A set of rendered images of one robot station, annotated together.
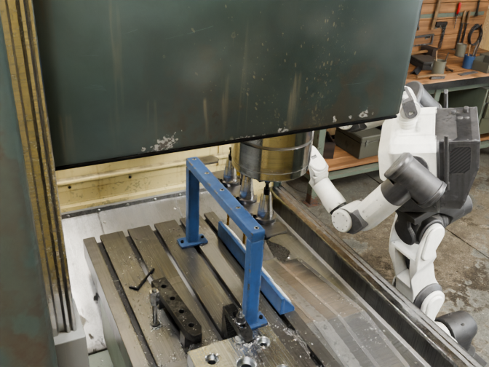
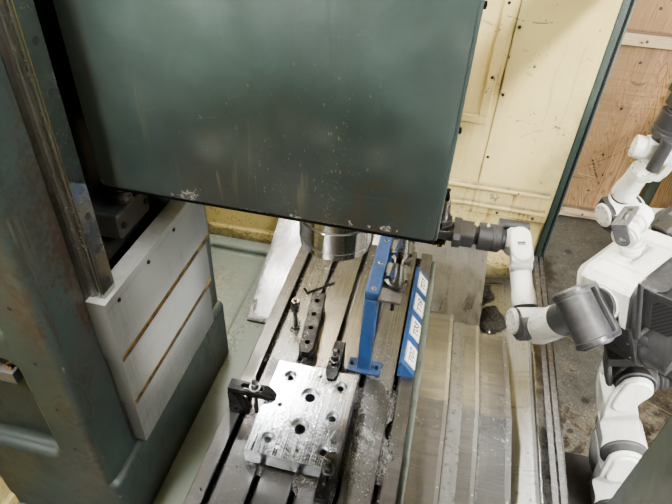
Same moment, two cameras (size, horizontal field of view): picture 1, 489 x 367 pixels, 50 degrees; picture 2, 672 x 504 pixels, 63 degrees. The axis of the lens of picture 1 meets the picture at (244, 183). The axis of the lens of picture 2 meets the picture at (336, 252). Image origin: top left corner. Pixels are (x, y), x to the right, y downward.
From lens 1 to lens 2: 0.73 m
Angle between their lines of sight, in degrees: 34
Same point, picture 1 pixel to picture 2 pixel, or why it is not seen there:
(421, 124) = (647, 257)
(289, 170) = (325, 251)
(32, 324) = (15, 282)
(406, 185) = (563, 316)
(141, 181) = not seen: hidden behind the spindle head
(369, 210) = (533, 324)
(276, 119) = (286, 205)
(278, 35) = (279, 136)
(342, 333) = (466, 426)
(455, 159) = (657, 315)
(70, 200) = not seen: hidden behind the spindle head
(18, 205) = not seen: outside the picture
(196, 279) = (358, 309)
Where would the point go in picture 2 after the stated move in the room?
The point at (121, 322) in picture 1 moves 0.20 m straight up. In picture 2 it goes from (274, 313) to (272, 267)
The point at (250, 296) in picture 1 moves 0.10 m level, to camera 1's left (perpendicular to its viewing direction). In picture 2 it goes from (362, 345) to (336, 327)
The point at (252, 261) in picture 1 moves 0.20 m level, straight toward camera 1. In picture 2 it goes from (365, 316) to (313, 356)
